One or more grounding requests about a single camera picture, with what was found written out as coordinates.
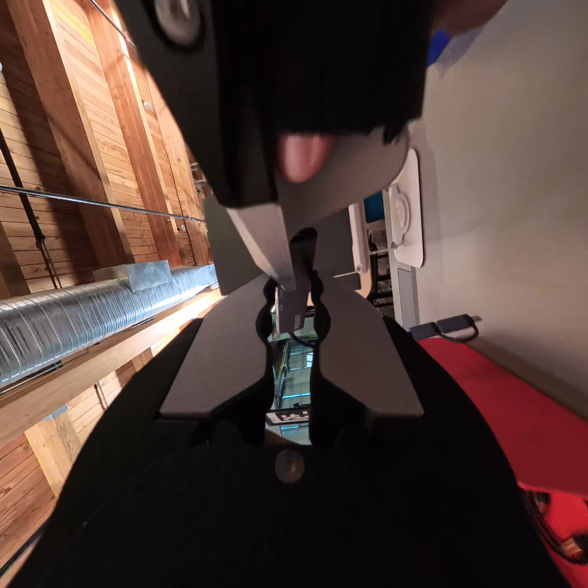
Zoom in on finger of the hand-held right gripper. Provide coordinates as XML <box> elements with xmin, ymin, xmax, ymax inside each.
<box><xmin>227</xmin><ymin>203</ymin><xmax>298</xmax><ymax>292</ymax></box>
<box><xmin>276</xmin><ymin>128</ymin><xmax>410</xmax><ymax>240</ymax></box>

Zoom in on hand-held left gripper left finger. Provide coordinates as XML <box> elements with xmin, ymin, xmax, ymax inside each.
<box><xmin>159</xmin><ymin>275</ymin><xmax>276</xmax><ymax>445</ymax></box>

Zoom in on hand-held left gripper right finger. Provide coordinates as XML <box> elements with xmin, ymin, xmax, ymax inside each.
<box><xmin>309</xmin><ymin>270</ymin><xmax>424</xmax><ymax>446</ymax></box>

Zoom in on grey USB hub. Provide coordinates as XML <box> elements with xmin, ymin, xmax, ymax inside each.
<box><xmin>275</xmin><ymin>227</ymin><xmax>483</xmax><ymax>347</ymax></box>

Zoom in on grey desk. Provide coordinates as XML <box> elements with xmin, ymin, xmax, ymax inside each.
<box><xmin>395</xmin><ymin>0</ymin><xmax>588</xmax><ymax>419</ymax></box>

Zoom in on person's right hand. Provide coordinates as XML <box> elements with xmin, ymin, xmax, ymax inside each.
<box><xmin>277</xmin><ymin>132</ymin><xmax>335</xmax><ymax>183</ymax></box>

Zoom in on white bar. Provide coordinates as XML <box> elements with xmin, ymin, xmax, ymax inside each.
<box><xmin>348</xmin><ymin>202</ymin><xmax>370</xmax><ymax>275</ymax></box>

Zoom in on white stand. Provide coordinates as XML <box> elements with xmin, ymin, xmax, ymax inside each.
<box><xmin>383</xmin><ymin>148</ymin><xmax>424</xmax><ymax>268</ymax></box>

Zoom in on black framed marker sign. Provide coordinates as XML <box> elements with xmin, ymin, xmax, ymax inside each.
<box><xmin>266</xmin><ymin>410</ymin><xmax>311</xmax><ymax>426</ymax></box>

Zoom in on metal ceiling pipe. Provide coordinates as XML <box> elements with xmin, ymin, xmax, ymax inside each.
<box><xmin>0</xmin><ymin>184</ymin><xmax>207</xmax><ymax>224</ymax></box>

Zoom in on red plastic bin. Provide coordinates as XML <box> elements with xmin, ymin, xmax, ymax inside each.
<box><xmin>418</xmin><ymin>337</ymin><xmax>588</xmax><ymax>588</ymax></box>

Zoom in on black ceiling pipe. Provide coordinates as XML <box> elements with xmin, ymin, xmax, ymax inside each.
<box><xmin>0</xmin><ymin>129</ymin><xmax>61</xmax><ymax>290</ymax></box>

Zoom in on silver ventilation duct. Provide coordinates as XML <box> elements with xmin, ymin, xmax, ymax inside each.
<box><xmin>0</xmin><ymin>259</ymin><xmax>219</xmax><ymax>389</ymax></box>

